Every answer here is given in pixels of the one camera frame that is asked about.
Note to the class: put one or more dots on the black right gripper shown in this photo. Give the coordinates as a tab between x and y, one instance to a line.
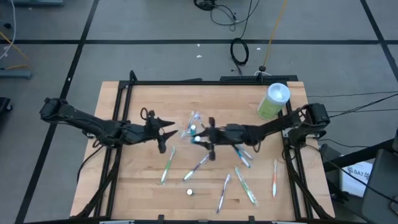
228	135

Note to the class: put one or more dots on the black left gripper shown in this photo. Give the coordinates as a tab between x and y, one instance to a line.
153	130

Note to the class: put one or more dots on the clear acrylic toothbrush holder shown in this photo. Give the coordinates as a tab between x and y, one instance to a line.
194	132

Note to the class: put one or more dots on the blue white toothbrush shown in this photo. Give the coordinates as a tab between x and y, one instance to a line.
199	116
247	153

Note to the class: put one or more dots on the purple toothbrush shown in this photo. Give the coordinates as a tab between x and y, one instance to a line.
223	193
196	168

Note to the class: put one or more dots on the green white toothbrush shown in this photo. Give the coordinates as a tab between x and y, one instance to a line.
168	165

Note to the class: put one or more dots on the teal toothbrush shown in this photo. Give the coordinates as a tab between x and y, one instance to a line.
242	157

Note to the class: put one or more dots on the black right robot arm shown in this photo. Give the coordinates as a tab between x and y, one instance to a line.
273	127

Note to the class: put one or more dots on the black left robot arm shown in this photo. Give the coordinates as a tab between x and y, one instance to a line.
93	123

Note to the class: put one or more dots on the long green toothbrush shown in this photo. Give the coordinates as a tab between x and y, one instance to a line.
245	186

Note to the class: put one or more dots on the green wipes canister white lid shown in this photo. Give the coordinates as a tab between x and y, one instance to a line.
273	102

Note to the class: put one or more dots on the orange white toothbrush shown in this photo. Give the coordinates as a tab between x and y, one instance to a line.
274	180

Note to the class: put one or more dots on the black diagonal beam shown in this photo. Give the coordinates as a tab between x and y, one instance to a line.
357	155

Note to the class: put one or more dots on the white printed paper sheet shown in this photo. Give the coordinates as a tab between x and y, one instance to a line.
357	179

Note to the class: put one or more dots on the gray desk foot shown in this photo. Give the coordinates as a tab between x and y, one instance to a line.
37	2
15	74

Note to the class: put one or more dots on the black floor object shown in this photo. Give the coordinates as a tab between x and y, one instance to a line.
3	105

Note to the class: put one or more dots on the dark gray panel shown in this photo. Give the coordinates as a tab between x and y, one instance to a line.
382	186

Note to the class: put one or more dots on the black aluminium table frame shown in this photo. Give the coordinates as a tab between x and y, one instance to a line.
202	82

